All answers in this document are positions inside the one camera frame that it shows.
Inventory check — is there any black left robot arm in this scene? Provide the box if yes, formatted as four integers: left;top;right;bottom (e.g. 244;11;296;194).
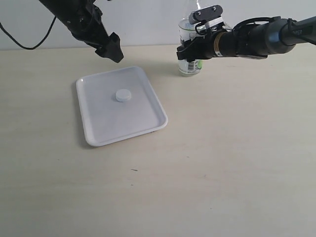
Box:
41;0;124;63

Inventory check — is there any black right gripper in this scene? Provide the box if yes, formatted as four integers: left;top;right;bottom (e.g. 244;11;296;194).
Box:
176;31;222;61

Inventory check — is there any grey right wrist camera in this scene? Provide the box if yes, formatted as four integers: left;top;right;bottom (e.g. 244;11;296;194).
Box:
188;5;224;29

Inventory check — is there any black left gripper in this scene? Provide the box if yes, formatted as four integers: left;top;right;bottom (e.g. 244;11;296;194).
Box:
67;0;123;62

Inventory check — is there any white bottle cap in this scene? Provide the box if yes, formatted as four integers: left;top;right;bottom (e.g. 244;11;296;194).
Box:
115;89;131;102

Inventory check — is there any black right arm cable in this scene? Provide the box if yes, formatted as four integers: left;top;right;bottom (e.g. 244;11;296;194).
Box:
222;16;279;32

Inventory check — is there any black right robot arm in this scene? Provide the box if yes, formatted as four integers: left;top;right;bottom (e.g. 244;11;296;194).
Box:
176;16;316;62

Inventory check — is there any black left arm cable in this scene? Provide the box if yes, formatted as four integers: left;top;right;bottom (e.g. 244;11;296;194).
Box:
0;17;57;49

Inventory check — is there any clear plastic drink bottle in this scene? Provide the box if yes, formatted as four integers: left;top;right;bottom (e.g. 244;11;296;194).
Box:
177;0;204;77

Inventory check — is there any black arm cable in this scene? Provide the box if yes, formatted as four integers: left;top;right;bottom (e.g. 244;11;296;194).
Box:
0;17;57;49
222;16;279;32

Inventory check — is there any white plastic tray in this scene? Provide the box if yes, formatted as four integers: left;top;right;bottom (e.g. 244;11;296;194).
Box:
76;66;168;147

